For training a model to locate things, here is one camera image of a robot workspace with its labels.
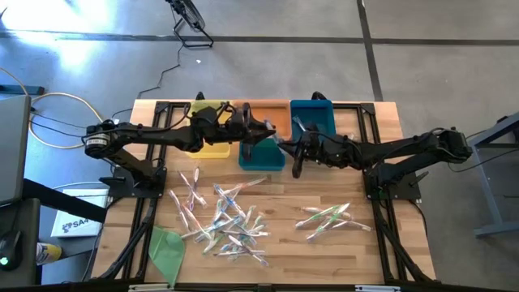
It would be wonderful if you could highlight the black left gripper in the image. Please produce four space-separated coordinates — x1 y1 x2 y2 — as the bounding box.
221 101 278 162

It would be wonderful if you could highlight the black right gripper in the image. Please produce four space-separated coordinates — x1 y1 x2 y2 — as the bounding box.
277 129 326 180

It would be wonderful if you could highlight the orange plastic bin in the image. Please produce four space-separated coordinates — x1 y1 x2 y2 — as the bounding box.
230 99 293 141

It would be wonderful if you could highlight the small teal plastic bin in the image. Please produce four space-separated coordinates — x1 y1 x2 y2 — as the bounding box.
238 136 287 172

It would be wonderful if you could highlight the large blue plastic bin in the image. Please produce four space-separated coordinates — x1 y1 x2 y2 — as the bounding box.
290 99 339 139

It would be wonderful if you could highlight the yellow plastic bin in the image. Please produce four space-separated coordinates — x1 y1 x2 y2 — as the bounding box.
187 100 233 160

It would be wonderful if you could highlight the clear plastic wrapped toothbrush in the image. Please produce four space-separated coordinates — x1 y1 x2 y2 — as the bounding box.
330 218 373 233

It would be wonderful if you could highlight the blue white wrapped toothbrush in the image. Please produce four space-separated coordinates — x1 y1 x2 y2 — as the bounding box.
180 215 243 240

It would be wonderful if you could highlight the purple bristle wrapped toothbrush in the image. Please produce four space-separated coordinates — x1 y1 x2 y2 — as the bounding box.
212 249 267 258

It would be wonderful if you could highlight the black floor fan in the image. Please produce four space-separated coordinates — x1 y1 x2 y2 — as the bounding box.
165 0 215 49

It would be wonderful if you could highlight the green cloth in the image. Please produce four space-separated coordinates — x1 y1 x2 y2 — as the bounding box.
148 225 187 288

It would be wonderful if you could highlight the white label strip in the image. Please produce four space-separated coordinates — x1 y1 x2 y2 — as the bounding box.
128 284 170 292
355 285 401 292

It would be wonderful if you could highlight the white printed box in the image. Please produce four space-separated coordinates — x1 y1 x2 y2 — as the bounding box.
50 188 109 238

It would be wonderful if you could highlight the dark blue floor bar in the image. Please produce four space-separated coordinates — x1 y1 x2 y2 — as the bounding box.
0 84 45 97

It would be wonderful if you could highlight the yellow spray can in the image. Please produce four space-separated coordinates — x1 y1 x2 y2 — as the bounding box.
35 242 63 267

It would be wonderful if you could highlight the black desk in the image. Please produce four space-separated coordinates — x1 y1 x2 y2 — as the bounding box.
0 178 109 288

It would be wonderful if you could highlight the grey laptop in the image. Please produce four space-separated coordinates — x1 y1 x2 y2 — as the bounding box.
0 95 32 205

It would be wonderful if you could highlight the black computer mouse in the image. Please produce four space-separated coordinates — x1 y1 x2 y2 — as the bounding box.
0 230 24 272

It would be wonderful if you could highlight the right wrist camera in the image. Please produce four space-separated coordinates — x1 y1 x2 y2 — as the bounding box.
320 136 356 163

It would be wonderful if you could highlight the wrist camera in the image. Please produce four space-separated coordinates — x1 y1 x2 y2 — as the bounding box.
189 105 223 133
320 136 356 163

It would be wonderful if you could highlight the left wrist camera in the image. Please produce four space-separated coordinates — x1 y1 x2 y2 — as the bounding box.
189 105 223 133

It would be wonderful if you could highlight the black aluminium table frame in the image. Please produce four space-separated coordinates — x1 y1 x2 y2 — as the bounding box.
331 101 435 283
92 100 191 281

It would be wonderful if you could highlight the black fan power cable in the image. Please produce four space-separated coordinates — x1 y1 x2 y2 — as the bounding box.
111 43 183 122

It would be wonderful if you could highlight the grey desk leg frame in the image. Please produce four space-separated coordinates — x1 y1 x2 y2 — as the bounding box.
472 111 519 239

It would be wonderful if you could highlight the yellow cable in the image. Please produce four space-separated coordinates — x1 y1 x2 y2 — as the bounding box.
0 67 110 148

